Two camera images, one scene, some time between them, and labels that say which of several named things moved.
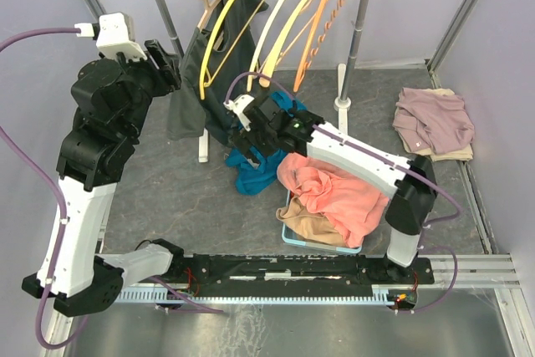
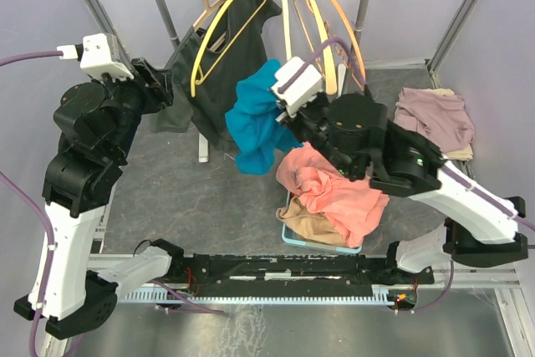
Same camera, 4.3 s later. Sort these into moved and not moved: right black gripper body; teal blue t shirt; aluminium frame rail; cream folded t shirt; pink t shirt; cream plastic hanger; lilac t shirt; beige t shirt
Moved: right black gripper body; teal blue t shirt; cream plastic hanger
Not moved: pink t shirt; beige t shirt; lilac t shirt; cream folded t shirt; aluminium frame rail
